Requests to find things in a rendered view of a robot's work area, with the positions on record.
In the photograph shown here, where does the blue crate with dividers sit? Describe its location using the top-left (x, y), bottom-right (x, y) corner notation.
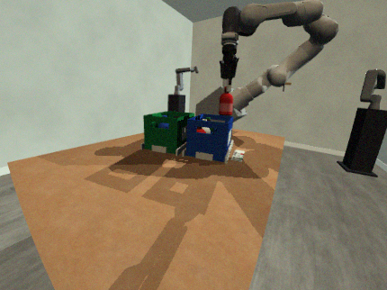
top-left (186, 113), bottom-right (233, 162)

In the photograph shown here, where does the beige paper pick list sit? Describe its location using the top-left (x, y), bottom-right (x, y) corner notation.
top-left (231, 150), bottom-right (245, 162)

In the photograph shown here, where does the blue bottle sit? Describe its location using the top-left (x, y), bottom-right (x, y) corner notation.
top-left (158, 115), bottom-right (168, 129)

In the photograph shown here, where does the green crate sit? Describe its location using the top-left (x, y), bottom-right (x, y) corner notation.
top-left (143, 111), bottom-right (194, 154)

